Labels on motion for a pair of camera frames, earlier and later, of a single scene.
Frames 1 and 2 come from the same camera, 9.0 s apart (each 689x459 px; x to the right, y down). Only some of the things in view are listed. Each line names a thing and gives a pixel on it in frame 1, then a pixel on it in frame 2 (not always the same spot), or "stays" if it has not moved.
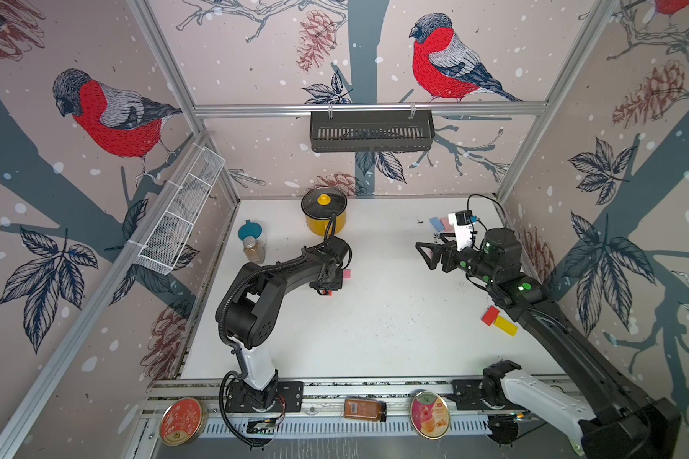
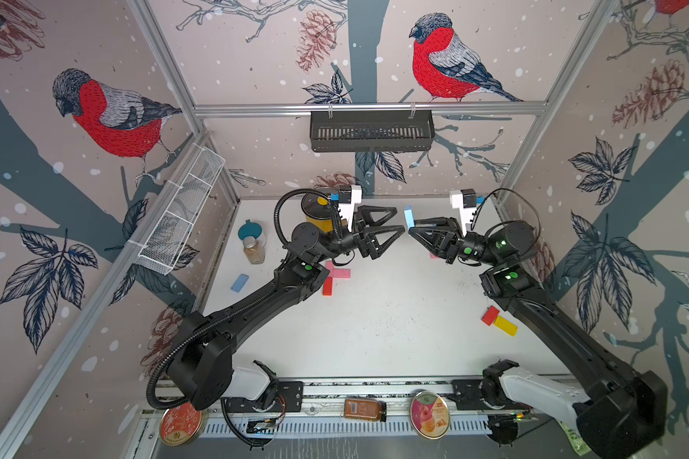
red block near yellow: (490, 316) stays
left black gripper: (338, 284) → (370, 235)
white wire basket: (167, 235) stays
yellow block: (506, 326) stays
